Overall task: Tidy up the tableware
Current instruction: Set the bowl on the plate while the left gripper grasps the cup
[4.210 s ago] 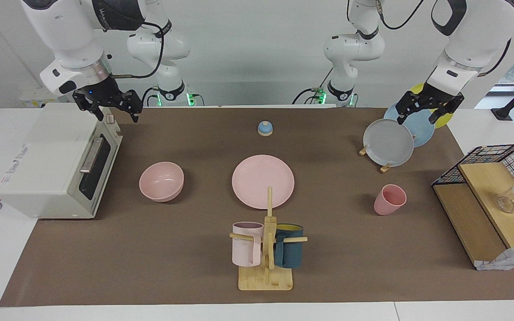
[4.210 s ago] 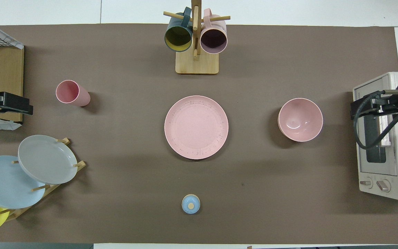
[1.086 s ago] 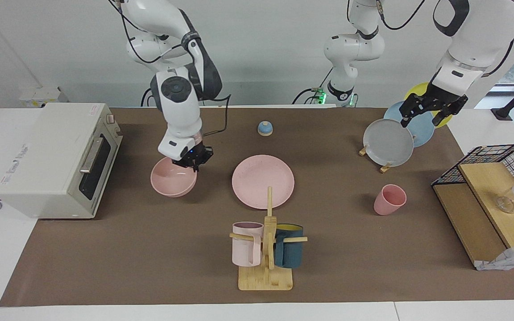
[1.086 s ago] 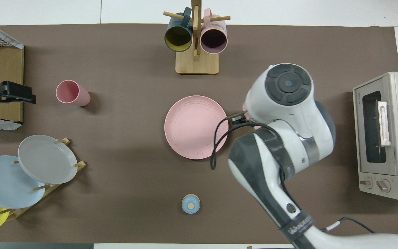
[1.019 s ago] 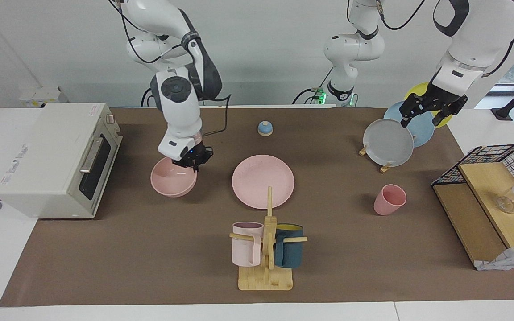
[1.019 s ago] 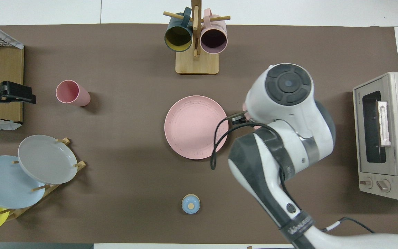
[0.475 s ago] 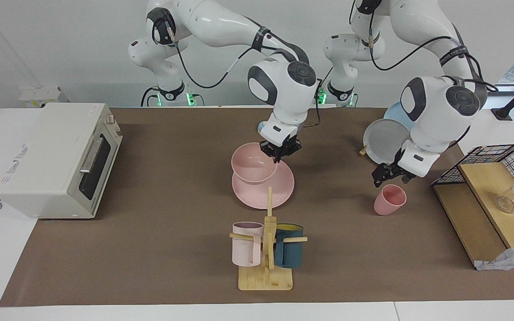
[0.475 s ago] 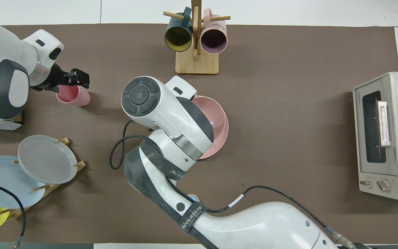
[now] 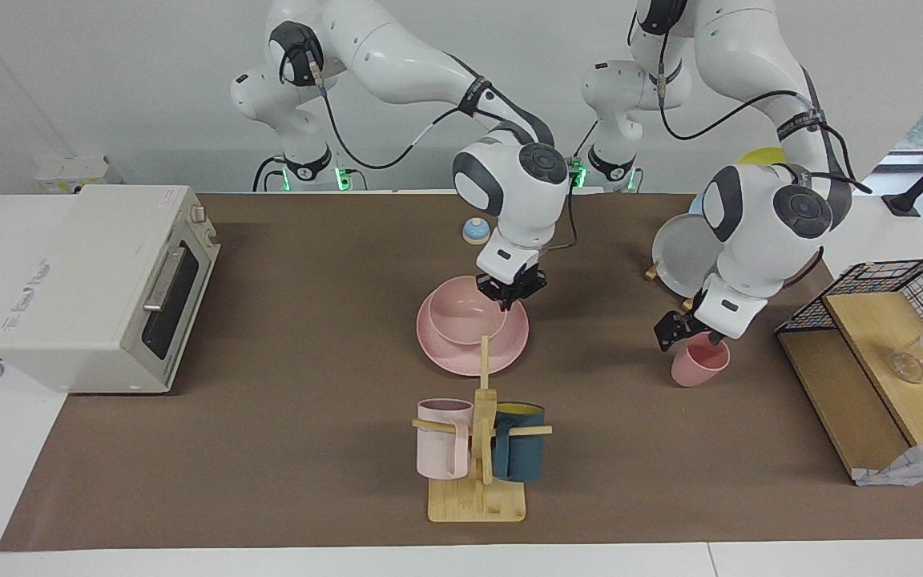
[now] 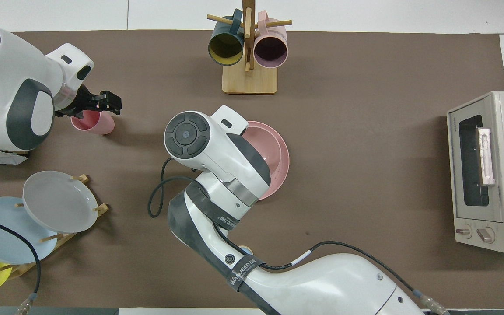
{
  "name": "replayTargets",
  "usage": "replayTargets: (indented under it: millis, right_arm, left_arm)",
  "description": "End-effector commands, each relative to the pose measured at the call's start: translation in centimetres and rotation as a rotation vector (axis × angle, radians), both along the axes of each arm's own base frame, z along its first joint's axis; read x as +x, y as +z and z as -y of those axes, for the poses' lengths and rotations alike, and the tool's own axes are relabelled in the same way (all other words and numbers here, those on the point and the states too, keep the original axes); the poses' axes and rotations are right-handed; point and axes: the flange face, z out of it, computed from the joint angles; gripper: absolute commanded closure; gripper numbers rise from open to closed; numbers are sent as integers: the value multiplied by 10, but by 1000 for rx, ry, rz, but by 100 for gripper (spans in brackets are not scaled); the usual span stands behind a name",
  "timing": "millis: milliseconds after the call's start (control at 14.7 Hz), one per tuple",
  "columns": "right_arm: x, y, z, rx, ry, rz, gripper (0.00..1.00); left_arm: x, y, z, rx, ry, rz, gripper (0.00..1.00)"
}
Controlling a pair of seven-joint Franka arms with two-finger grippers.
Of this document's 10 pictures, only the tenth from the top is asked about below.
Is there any pink mug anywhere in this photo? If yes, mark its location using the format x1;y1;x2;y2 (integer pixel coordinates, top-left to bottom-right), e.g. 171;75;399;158
253;11;288;69

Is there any brown table mat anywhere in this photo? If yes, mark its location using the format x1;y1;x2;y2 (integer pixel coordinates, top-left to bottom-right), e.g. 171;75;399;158
0;30;504;309

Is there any toaster oven door handle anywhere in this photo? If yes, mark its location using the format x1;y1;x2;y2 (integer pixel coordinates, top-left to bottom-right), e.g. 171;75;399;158
478;127;496;186

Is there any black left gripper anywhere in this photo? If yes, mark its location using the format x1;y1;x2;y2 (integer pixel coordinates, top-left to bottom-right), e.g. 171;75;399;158
54;84;123;119

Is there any grey plate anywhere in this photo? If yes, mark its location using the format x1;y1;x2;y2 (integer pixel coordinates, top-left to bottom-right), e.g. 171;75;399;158
23;171;99;233

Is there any pink cup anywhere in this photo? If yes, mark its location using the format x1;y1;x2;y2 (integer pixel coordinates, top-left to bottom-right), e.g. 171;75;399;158
71;97;115;135

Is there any pink speckled plate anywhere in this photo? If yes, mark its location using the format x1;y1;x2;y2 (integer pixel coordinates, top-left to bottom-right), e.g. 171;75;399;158
247;121;290;201

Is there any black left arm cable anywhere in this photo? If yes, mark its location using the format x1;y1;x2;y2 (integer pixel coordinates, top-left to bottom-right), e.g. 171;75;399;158
0;214;42;315

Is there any wooden mug tree stand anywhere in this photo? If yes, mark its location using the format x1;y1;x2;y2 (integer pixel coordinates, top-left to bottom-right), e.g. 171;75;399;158
207;0;292;95

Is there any wooden plate rack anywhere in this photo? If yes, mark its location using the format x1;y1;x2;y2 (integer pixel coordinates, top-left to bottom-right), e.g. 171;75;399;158
0;174;109;280

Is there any light blue plate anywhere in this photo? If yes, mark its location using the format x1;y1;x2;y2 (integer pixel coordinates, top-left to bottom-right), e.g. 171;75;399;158
0;196;58;264

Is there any pink bowl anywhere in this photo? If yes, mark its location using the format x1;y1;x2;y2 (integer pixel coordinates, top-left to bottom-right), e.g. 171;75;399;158
242;125;283;176

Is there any dark green mug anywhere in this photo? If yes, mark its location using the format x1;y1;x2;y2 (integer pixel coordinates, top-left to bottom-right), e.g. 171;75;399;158
208;9;245;66

